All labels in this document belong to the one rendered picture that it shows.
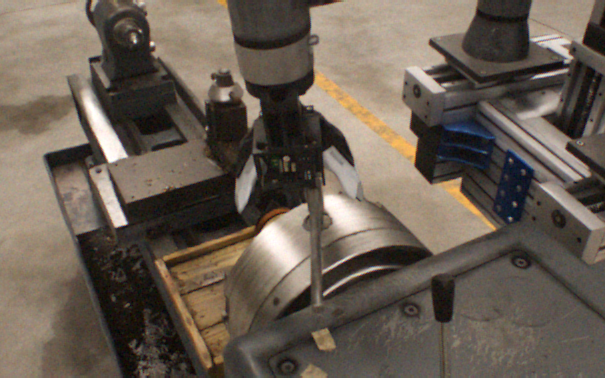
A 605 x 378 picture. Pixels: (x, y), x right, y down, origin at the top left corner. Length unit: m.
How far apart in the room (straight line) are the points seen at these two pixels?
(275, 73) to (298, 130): 0.08
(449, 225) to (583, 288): 2.02
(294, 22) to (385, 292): 0.32
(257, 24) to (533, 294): 0.43
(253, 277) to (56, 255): 1.99
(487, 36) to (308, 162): 0.90
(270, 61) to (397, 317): 0.31
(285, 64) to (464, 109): 0.94
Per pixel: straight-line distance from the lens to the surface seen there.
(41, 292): 2.62
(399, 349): 0.66
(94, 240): 1.93
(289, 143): 0.61
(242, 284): 0.84
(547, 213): 1.16
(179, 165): 1.41
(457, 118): 1.47
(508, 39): 1.46
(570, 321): 0.73
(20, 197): 3.15
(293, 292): 0.77
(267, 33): 0.55
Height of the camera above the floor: 1.77
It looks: 38 degrees down
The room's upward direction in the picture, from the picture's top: straight up
